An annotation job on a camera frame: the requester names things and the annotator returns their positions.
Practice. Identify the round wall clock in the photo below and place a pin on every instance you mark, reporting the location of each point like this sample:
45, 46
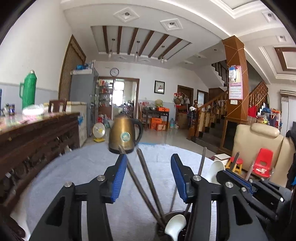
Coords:
114, 72

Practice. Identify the brown window blind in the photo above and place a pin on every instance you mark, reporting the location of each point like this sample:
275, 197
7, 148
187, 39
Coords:
71, 69

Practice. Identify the beige leather armchair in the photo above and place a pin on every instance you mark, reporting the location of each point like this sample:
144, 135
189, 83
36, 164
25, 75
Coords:
259, 139

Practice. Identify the shelf of bottles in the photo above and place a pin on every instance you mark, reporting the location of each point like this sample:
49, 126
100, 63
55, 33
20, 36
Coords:
105, 95

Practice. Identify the blue tablecloth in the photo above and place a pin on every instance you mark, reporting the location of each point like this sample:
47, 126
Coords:
150, 144

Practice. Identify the white chest freezer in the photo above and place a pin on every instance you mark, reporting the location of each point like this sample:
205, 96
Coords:
79, 120

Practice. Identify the small dark jar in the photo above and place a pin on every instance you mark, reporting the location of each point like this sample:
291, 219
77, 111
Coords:
11, 109

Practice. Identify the blue water jug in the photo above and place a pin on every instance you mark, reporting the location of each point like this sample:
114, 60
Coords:
172, 123

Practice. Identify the grey tablecloth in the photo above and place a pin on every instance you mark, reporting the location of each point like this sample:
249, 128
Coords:
69, 176

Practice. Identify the dark chopstick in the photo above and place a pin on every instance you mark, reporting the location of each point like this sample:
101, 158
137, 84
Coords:
174, 201
249, 171
235, 162
202, 162
148, 178
138, 183

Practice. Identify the white plastic spoon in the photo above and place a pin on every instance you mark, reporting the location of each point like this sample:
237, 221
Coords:
214, 171

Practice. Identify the dark wooden dining table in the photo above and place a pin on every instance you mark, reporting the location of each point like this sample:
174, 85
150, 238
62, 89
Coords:
155, 112

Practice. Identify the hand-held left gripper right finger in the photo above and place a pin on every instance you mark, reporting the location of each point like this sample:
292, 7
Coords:
181, 180

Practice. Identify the dark green metal utensil holder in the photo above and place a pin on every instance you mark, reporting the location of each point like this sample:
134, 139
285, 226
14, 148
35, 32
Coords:
161, 229

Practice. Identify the orange cardboard box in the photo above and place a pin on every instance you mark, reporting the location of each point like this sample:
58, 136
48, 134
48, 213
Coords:
156, 122

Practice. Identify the red child chair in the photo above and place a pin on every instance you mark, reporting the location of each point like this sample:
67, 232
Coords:
263, 160

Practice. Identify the small white stool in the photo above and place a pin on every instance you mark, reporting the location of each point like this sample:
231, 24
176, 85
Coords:
223, 157

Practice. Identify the wooden pillar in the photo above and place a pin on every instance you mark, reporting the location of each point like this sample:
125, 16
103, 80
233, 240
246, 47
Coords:
235, 55

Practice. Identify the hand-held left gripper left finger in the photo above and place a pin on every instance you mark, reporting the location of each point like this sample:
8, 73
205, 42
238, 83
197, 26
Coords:
119, 180

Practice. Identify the clear plastic bag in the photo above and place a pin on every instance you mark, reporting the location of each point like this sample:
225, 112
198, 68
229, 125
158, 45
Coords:
32, 110

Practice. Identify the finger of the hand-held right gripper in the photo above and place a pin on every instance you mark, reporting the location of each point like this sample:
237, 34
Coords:
238, 178

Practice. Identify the wooden staircase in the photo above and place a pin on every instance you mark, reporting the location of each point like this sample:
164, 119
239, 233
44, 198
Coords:
208, 120

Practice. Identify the framed wall picture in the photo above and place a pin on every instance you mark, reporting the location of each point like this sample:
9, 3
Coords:
159, 87

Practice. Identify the green thermos jug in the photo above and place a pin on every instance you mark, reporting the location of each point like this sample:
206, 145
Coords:
29, 92

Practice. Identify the pendant lamp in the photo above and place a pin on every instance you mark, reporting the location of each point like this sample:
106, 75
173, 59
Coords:
162, 58
111, 52
137, 55

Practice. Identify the blue bag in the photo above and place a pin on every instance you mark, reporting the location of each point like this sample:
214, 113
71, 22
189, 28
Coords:
81, 67

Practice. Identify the grey refrigerator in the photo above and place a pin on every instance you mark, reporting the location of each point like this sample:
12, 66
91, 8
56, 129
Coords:
83, 88

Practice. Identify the wooden chair back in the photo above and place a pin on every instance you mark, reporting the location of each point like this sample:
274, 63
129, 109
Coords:
57, 106

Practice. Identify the white ceramic spoon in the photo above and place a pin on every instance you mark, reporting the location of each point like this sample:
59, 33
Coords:
174, 226

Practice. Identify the red and yellow stool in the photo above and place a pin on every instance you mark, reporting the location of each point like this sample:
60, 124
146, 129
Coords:
239, 163

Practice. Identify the carved wooden sideboard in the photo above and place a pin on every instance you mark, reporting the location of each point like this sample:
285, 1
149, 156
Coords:
34, 143

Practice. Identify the gold electric kettle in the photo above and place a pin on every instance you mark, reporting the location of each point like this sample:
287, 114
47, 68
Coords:
122, 134

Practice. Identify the person's right forearm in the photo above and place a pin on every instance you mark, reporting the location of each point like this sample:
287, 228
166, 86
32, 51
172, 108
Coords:
291, 157

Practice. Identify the yellow electric fan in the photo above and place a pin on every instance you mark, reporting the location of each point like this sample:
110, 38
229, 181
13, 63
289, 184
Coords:
99, 131

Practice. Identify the pink wall calendar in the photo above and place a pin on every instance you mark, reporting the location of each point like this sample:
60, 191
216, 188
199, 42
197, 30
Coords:
235, 88

